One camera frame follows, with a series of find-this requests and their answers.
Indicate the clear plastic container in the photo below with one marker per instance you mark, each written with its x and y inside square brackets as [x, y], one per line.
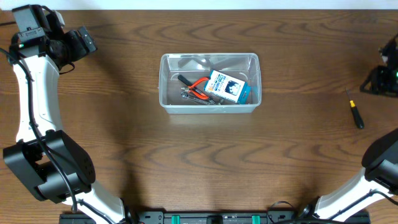
[243, 66]

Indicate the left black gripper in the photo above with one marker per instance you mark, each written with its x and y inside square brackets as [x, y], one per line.
[77, 51]

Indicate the red black pliers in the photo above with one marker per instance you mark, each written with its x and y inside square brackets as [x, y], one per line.
[192, 87]

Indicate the blue white screwdriver box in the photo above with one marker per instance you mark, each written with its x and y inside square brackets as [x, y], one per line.
[227, 87]

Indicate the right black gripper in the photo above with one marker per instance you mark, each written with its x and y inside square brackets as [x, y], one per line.
[380, 75]

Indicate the yellow black screwdriver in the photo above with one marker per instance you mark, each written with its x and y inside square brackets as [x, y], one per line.
[355, 112]

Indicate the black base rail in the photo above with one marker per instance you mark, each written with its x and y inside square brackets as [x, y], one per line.
[275, 216]

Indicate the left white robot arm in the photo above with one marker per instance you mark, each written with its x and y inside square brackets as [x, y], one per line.
[47, 161]

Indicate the silver offset wrench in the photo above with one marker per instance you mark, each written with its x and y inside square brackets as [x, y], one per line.
[198, 98]

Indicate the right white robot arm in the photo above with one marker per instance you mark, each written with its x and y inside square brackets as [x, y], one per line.
[377, 178]

